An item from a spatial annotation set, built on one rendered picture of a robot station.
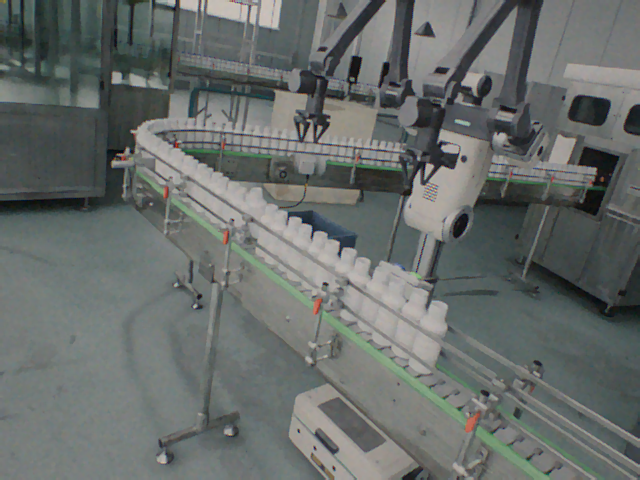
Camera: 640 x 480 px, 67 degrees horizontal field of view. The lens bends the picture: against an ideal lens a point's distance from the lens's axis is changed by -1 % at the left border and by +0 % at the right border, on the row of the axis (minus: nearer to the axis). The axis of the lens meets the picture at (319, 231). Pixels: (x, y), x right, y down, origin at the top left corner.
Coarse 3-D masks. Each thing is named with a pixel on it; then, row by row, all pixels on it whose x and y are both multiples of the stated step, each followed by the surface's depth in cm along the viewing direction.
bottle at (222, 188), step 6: (222, 180) 168; (228, 180) 170; (222, 186) 169; (216, 192) 169; (222, 192) 169; (216, 198) 169; (216, 204) 170; (222, 204) 170; (216, 210) 171; (216, 222) 172
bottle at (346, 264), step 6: (342, 252) 126; (348, 252) 124; (354, 252) 127; (342, 258) 125; (348, 258) 124; (354, 258) 125; (336, 264) 127; (342, 264) 125; (348, 264) 125; (354, 264) 127; (336, 270) 126; (342, 270) 125; (348, 270) 125; (330, 300) 129; (330, 306) 129
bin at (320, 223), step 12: (288, 216) 219; (300, 216) 224; (312, 216) 228; (324, 216) 222; (312, 228) 229; (324, 228) 222; (336, 228) 216; (312, 240) 190; (336, 240) 200; (348, 240) 204
